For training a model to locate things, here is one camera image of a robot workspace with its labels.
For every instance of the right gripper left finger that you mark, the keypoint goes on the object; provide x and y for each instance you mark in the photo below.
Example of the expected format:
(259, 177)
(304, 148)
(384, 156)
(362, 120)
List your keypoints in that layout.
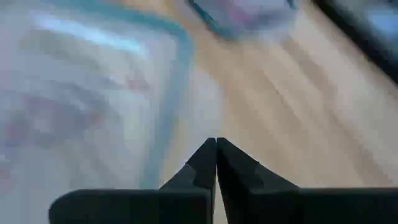
(186, 202)

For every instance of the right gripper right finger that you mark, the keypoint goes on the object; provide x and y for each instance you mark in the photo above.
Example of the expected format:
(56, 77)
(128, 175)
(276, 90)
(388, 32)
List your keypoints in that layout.
(248, 202)

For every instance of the clear container with blue rim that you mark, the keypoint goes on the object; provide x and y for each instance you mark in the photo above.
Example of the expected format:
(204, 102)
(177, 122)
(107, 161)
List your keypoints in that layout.
(211, 21)

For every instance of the purple candy pack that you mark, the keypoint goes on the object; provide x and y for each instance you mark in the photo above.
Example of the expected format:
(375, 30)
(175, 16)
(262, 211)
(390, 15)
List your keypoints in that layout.
(236, 12)

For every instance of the black table frame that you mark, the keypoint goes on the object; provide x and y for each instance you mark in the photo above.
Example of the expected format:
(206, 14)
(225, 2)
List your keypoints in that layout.
(357, 34)

